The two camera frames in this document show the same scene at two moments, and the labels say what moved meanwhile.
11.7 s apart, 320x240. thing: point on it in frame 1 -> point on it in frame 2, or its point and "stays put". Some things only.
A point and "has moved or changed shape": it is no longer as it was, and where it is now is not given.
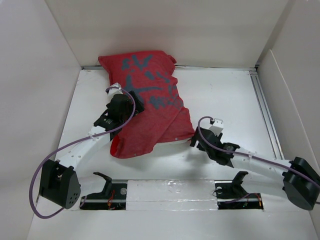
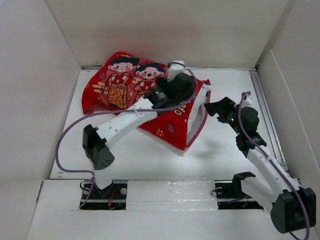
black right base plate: [231, 195] stays put
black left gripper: [138, 106] -> [162, 82]
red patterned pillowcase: [151, 74] has moved or changed shape
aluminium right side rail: [268, 119] stays put
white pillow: [179, 145] -> [198, 114]
